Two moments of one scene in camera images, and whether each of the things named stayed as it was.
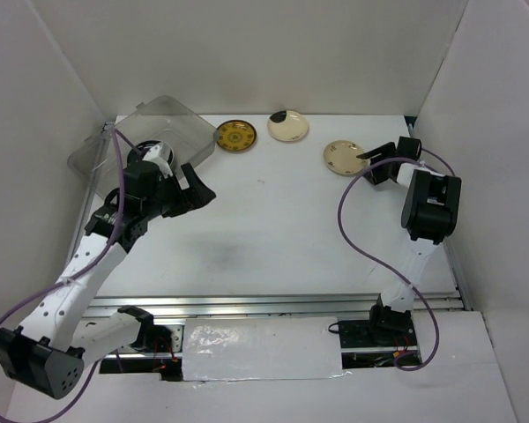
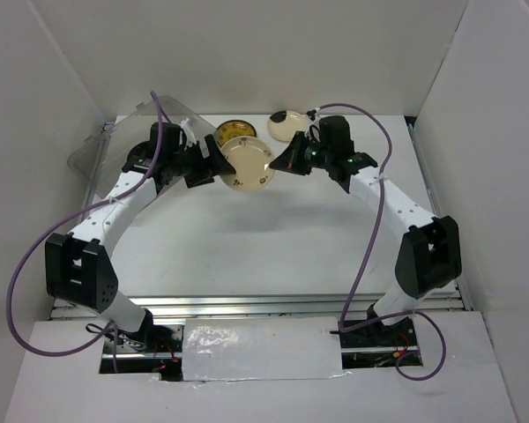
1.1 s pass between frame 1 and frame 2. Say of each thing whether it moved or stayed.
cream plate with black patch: stayed
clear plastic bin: stayed
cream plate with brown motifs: moved
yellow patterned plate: stayed
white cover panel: stayed
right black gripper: moved
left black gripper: moved
